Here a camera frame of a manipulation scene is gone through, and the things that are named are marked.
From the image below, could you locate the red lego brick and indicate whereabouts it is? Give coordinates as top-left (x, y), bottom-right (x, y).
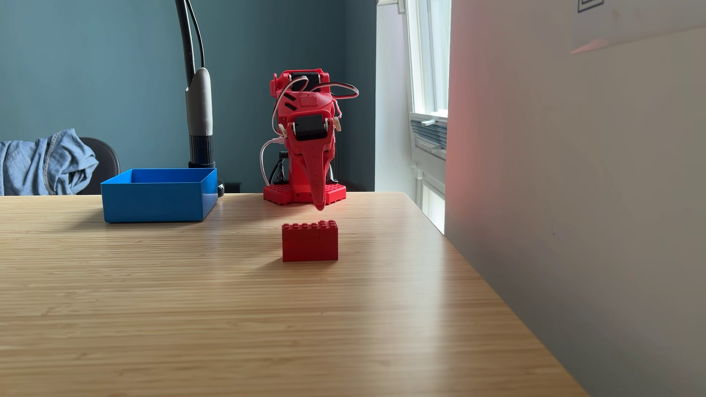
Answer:
top-left (282, 220), bottom-right (339, 262)

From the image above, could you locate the blue plastic bin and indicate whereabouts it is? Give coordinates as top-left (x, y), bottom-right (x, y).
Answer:
top-left (100, 168), bottom-right (219, 223)

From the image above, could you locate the black gooseneck stand grey sleeve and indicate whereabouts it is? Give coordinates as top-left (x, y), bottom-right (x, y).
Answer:
top-left (175, 0), bottom-right (225, 197)

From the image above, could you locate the white window vent unit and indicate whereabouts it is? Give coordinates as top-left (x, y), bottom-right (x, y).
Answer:
top-left (409, 113), bottom-right (449, 161)

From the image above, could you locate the black chair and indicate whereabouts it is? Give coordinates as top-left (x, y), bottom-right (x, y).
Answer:
top-left (77, 137), bottom-right (120, 195)

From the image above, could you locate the blue denim jacket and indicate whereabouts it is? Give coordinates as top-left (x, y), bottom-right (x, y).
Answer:
top-left (0, 128), bottom-right (99, 196)

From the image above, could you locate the black white servo cable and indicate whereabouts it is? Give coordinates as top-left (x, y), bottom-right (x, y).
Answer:
top-left (271, 76), bottom-right (360, 136)

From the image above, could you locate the white power cable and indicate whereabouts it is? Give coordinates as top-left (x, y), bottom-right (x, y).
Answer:
top-left (259, 137), bottom-right (285, 187)

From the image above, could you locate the white window frame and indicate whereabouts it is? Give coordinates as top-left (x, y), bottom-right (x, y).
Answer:
top-left (405, 0), bottom-right (452, 119)

